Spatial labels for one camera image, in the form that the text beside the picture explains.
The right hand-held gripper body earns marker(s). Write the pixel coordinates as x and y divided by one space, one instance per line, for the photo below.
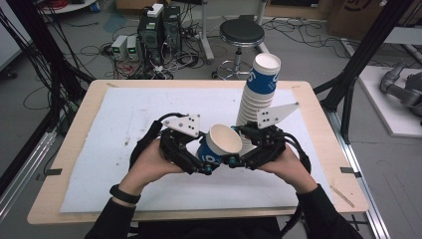
268 142

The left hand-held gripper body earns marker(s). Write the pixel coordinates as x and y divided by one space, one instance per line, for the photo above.
179 146

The blue banded paper cup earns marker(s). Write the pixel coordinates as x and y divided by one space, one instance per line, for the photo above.
220 141

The stack of white paper cups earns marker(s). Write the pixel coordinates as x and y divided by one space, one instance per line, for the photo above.
260 86

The person's right hand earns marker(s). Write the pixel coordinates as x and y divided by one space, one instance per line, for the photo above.
292 169

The person's left hand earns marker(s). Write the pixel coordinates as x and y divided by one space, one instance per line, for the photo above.
149 166

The person's dark clothing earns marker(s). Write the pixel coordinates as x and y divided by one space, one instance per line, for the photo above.
209 230

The white foam sheet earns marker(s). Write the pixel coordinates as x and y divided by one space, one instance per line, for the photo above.
132 106

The black wristband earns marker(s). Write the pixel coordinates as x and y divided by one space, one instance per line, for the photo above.
124 195

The black tape piece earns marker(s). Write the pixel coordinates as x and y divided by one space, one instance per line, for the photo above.
53 172
350 171

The brown tape strip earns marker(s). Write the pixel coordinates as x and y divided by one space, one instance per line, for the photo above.
342 196

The black round stool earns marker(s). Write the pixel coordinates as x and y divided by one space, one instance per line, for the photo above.
241 31

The grey metal stand leg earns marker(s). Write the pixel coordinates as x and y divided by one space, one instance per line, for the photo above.
206 36

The silver power supply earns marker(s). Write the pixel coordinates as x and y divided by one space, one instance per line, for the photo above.
132 48
119 46

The black computer tower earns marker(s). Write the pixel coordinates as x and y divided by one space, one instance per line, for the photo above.
172 28
151 36

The light wooden table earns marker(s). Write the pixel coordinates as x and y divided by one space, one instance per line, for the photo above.
68 156

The white floor board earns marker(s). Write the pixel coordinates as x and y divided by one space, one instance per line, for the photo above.
394 119

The white box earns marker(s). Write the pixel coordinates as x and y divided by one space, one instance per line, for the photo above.
155 10

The cardboard box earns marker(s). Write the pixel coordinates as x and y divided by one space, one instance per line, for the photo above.
355 16

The white round table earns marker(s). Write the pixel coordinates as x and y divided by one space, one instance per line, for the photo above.
71 6

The aluminium rail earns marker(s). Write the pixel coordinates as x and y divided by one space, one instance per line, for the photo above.
365 186
23 176

